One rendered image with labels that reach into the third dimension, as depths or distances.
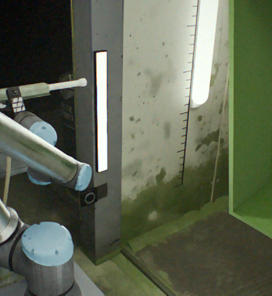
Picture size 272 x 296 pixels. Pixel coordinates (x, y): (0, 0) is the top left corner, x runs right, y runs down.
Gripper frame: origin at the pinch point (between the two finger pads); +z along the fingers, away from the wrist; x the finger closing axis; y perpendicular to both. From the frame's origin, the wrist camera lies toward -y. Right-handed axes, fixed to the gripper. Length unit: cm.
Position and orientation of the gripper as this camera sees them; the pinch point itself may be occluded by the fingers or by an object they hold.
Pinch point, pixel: (3, 102)
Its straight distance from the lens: 164.5
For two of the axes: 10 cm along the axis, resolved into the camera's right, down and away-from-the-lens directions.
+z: -6.1, -3.6, 7.1
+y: -0.3, 9.0, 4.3
